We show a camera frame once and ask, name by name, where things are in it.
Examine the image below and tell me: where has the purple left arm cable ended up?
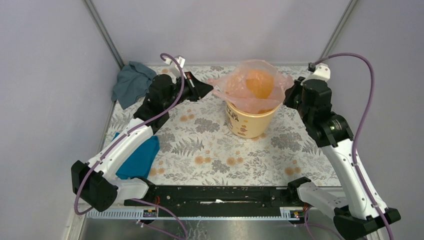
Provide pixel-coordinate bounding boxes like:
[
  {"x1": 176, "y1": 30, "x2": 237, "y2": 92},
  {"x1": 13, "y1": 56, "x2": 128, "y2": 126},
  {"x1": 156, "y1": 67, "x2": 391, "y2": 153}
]
[{"x1": 73, "y1": 52, "x2": 190, "y2": 240}]

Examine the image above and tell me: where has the grey crumpled cloth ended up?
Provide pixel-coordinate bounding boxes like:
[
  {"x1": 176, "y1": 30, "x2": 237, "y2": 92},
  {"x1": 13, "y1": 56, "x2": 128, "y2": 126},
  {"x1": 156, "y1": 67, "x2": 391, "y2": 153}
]
[{"x1": 111, "y1": 61, "x2": 157, "y2": 110}]

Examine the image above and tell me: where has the blue folded cloth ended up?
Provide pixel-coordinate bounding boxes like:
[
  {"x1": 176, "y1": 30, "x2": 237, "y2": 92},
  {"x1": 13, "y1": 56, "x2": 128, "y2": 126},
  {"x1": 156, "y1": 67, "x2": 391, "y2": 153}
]
[{"x1": 114, "y1": 135, "x2": 160, "y2": 180}]

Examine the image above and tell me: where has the floral patterned table mat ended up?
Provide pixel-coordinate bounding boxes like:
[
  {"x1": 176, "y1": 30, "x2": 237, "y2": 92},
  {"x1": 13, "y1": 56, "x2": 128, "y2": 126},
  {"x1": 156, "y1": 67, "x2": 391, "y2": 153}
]
[{"x1": 93, "y1": 65, "x2": 342, "y2": 187}]

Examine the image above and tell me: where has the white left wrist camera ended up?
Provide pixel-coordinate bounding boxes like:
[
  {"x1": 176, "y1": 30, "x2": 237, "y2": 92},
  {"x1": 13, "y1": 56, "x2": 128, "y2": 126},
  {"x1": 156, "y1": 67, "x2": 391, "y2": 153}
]
[{"x1": 164, "y1": 55, "x2": 186, "y2": 78}]

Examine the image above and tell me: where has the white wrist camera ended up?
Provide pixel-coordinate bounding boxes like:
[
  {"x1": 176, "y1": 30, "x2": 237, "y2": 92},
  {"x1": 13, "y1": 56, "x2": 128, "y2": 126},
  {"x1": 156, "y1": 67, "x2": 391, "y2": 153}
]
[
  {"x1": 164, "y1": 55, "x2": 186, "y2": 78},
  {"x1": 305, "y1": 62, "x2": 331, "y2": 82}
]

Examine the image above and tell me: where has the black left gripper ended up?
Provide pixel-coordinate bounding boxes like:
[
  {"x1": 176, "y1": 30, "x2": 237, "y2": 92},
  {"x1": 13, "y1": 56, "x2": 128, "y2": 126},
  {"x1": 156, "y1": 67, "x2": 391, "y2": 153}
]
[{"x1": 164, "y1": 71, "x2": 214, "y2": 111}]

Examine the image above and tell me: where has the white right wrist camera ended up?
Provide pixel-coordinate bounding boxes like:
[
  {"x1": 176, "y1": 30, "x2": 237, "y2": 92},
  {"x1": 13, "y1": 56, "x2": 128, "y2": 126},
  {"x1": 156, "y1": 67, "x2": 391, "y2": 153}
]
[{"x1": 305, "y1": 62, "x2": 331, "y2": 82}]

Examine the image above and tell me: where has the yellow trash bin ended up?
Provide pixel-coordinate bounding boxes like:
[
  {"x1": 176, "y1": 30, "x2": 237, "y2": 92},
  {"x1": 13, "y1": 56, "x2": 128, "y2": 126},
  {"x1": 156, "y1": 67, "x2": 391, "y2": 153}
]
[{"x1": 224, "y1": 69, "x2": 281, "y2": 139}]

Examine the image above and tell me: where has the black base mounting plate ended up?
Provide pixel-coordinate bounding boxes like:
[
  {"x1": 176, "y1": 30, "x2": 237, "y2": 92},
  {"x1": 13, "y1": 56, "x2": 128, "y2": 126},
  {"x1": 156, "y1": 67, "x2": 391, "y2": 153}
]
[{"x1": 124, "y1": 185, "x2": 304, "y2": 218}]

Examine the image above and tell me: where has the pink plastic trash bag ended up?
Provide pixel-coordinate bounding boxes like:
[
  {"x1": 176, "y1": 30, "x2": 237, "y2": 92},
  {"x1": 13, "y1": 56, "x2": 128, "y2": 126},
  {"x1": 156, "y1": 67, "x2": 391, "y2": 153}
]
[{"x1": 207, "y1": 59, "x2": 294, "y2": 114}]

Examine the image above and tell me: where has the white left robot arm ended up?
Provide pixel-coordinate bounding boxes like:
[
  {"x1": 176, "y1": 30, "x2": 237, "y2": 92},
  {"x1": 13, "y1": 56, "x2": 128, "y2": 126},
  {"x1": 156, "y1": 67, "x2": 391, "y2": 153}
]
[{"x1": 70, "y1": 72, "x2": 214, "y2": 215}]

